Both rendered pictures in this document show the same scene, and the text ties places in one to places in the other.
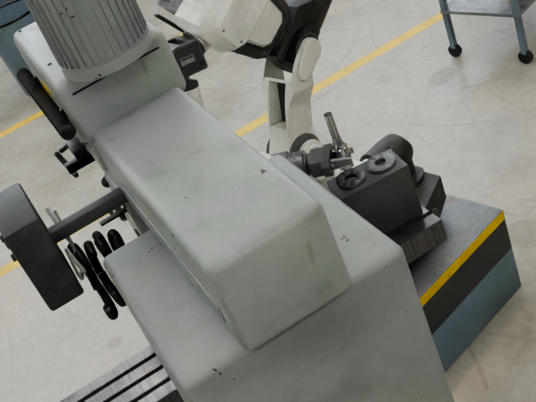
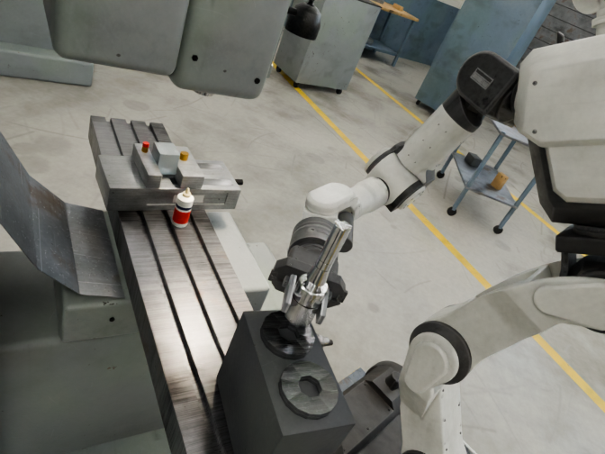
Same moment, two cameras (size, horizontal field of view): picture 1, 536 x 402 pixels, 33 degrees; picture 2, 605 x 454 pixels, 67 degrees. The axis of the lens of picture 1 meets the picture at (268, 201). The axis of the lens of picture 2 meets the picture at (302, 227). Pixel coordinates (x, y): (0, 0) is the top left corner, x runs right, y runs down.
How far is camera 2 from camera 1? 2.21 m
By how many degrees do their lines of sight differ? 52
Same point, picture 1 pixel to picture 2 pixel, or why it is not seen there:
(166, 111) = not seen: outside the picture
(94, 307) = (414, 301)
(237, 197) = not seen: outside the picture
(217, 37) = (523, 87)
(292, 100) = (497, 295)
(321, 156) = (304, 262)
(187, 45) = (503, 64)
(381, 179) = (263, 379)
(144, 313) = not seen: outside the picture
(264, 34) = (572, 174)
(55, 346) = (379, 274)
